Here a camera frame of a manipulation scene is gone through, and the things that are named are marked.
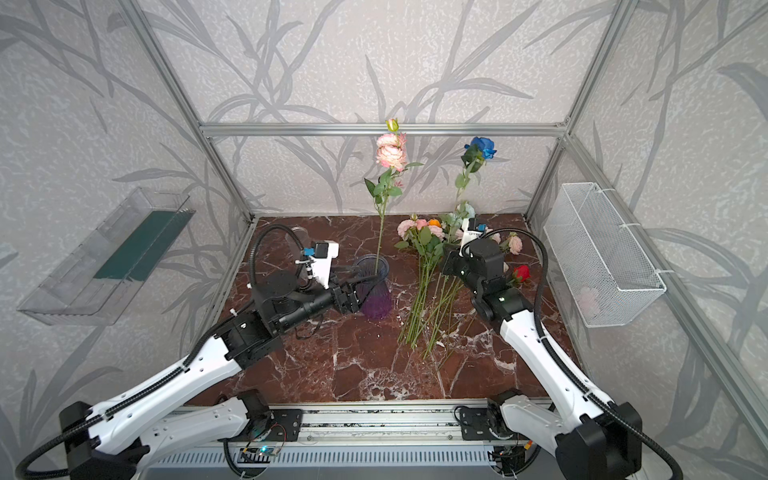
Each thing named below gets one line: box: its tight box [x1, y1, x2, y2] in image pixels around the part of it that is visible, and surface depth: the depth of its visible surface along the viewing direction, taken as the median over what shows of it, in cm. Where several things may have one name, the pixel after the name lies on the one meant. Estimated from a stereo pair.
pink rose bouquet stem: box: [394, 216, 446, 350], surface depth 103 cm
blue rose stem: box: [449, 137, 498, 240], surface depth 73 cm
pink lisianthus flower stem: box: [364, 118, 424, 277], surface depth 74 cm
